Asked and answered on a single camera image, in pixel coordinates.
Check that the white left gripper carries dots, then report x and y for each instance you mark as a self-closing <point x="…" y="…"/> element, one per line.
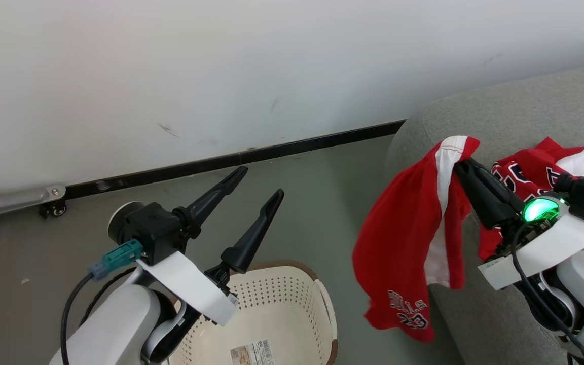
<point x="190" y="286"/>

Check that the grey metal partition bracket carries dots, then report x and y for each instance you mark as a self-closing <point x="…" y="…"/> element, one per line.
<point x="13" y="198"/>

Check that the red basketball jersey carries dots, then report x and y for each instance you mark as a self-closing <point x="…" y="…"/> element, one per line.
<point x="525" y="172"/>

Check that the small black caster wheel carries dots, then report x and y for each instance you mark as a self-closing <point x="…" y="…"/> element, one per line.
<point x="58" y="209"/>

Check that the black baseboard strip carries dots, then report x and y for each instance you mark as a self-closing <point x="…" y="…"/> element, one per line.
<point x="221" y="162"/>

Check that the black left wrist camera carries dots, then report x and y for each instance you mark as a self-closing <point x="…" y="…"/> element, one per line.
<point x="152" y="228"/>

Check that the red shorts with white stripe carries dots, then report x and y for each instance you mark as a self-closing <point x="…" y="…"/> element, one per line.
<point x="398" y="243"/>

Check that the grey fabric sofa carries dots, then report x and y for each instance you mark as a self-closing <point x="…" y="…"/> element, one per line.
<point x="525" y="111"/>

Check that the cream perforated laundry basket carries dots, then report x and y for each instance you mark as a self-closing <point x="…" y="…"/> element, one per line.
<point x="282" y="309"/>

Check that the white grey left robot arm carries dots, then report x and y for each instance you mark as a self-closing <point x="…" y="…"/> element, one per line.
<point x="114" y="329"/>

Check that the paper label inside basket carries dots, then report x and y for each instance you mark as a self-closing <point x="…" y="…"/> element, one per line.
<point x="252" y="352"/>

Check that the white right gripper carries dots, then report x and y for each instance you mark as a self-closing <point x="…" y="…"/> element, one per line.
<point x="550" y="248"/>

